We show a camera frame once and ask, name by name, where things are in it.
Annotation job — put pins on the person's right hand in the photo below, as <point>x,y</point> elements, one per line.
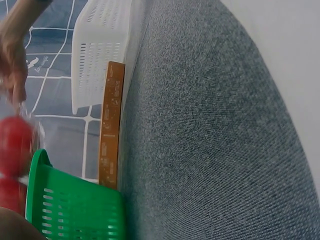
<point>12,50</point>

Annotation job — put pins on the person's left hand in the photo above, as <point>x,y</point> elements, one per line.
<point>15,225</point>

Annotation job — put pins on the person's right fingers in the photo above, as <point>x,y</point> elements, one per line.
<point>19,97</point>

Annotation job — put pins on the clear packet of red balls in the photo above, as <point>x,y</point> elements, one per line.
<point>12,140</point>

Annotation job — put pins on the white plastic basket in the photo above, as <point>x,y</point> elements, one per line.
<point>100,57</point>

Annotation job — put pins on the brown flat box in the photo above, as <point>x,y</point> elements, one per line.
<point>110,125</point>

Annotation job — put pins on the green plastic basket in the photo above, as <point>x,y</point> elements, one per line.
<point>75,205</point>

